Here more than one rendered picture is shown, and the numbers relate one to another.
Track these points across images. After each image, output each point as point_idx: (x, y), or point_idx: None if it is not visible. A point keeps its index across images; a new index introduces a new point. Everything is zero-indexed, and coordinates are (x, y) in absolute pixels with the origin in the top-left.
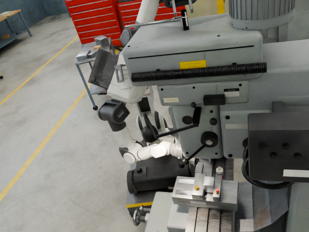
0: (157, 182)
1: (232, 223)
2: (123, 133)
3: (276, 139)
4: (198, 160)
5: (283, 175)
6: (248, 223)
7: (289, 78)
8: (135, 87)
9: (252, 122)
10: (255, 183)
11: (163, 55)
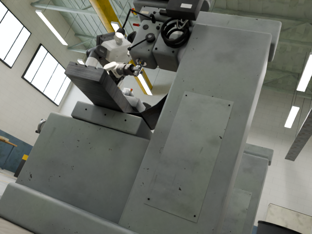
0: None
1: (126, 111)
2: (94, 60)
3: None
4: (133, 67)
5: (180, 6)
6: (138, 115)
7: (198, 14)
8: (120, 48)
9: None
10: (164, 36)
11: None
